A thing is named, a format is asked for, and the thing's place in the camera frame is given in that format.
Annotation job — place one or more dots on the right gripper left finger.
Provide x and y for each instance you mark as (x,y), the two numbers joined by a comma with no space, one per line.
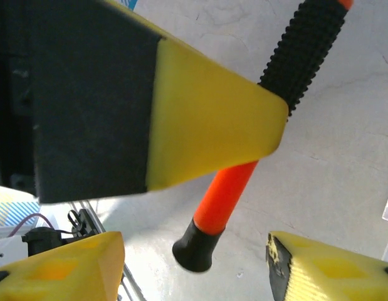
(55,276)

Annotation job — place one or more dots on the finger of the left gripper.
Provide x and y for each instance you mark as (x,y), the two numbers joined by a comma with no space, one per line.
(181,125)

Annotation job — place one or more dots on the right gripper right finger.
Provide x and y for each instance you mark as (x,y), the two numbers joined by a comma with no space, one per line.
(331,276)

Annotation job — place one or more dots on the orange black screwdriver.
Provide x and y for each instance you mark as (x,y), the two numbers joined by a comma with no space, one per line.
(218,200)

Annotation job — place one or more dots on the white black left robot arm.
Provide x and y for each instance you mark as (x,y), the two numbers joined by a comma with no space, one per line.
(5,251)

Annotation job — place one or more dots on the aluminium mounting rail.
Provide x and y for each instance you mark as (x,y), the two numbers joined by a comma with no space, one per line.
(131,282)

